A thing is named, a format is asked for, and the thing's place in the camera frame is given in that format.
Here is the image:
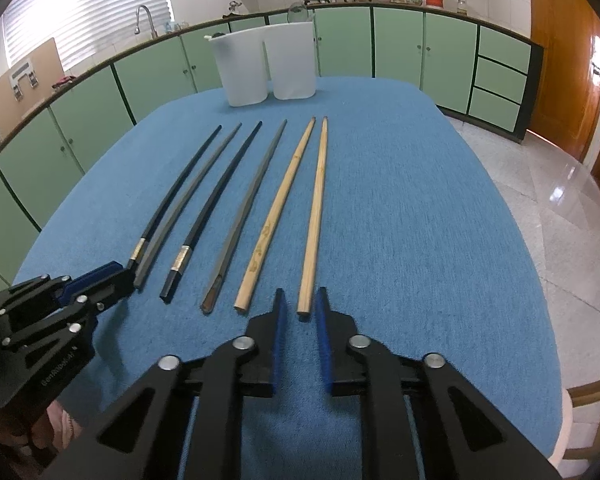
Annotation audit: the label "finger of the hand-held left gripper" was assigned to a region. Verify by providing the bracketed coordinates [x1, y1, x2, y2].
[0, 261, 124, 333]
[0, 268, 134, 350]

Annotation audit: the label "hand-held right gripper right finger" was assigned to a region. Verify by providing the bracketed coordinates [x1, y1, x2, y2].
[314, 286, 563, 480]

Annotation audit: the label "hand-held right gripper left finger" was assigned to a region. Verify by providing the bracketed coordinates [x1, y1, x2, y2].
[45, 287, 287, 480]

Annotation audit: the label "grey chopstick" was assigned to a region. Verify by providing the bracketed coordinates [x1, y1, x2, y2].
[200, 119, 287, 316]
[133, 122, 243, 289]

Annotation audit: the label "dark blue chopstick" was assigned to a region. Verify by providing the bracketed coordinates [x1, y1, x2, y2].
[127, 125, 223, 271]
[161, 120, 263, 304]

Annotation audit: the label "printed wooden chopstick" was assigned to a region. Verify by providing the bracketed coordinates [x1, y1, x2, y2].
[234, 117, 316, 311]

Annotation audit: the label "plain wooden chopstick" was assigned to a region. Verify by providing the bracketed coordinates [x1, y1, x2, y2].
[297, 116, 329, 317]

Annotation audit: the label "white two-compartment utensil holder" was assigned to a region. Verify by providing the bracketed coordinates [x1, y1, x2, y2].
[209, 21, 317, 108]

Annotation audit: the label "blue table cloth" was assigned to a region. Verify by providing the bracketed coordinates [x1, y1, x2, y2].
[12, 76, 565, 480]

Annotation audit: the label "brown countertop water dispenser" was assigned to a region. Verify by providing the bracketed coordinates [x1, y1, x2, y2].
[0, 37, 63, 133]

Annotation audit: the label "metal kitchen faucet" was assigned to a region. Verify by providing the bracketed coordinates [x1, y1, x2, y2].
[134, 5, 159, 40]

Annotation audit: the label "white window blind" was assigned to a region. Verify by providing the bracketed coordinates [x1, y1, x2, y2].
[2, 0, 173, 63]

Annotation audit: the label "wooden chair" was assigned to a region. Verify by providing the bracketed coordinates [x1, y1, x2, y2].
[562, 372, 600, 461]

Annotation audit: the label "green base cabinets with counter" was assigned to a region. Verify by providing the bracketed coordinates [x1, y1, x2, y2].
[0, 2, 545, 296]

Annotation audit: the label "wooden door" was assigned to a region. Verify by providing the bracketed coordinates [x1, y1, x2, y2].
[525, 0, 600, 168]

